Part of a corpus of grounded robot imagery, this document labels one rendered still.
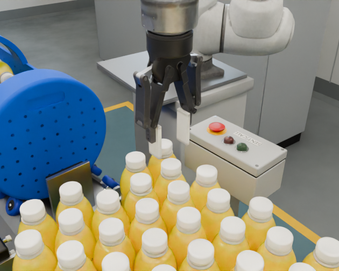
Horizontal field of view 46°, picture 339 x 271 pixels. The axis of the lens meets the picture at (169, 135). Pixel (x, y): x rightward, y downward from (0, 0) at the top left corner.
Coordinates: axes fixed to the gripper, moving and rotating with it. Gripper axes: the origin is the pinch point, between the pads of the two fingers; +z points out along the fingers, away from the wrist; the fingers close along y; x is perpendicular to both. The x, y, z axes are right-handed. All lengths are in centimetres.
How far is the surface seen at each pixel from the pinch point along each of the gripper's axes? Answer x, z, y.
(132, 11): -221, 52, -153
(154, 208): 8.7, 5.6, 10.8
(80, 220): 2.7, 5.8, 21.2
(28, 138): -22.6, 4.1, 18.2
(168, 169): 1.9, 5.9, 1.9
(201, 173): 7.1, 5.8, -1.7
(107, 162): -141, 119, -68
